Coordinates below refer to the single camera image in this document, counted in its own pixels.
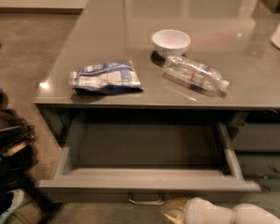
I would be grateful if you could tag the white bowl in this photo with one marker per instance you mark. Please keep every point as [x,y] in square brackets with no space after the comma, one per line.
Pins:
[170,42]

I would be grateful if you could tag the grey drawer cabinet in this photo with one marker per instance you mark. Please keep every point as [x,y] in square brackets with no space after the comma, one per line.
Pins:
[151,98]

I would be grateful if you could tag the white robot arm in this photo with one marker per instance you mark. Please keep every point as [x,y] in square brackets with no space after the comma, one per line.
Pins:
[246,213]

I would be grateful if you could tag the grey drawer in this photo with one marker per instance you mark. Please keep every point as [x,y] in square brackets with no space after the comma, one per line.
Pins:
[143,156]
[260,166]
[256,131]

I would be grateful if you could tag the clear plastic water bottle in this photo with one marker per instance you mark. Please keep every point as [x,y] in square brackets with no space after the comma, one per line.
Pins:
[197,74]

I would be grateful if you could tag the white shoe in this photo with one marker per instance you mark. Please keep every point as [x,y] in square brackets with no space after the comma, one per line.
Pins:
[16,201]

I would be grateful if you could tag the grey right top drawer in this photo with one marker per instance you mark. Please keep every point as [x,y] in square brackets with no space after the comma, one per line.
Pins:
[256,131]

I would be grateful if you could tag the black bag on chair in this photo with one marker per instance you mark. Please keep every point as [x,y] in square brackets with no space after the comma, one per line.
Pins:
[17,153]

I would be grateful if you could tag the grey right middle drawer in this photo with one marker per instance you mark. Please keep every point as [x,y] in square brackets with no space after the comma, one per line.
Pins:
[260,166]

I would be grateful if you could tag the blue white snack bag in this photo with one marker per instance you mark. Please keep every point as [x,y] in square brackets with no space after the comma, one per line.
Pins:
[106,78]

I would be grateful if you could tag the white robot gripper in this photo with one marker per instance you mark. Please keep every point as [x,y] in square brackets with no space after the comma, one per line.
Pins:
[198,209]

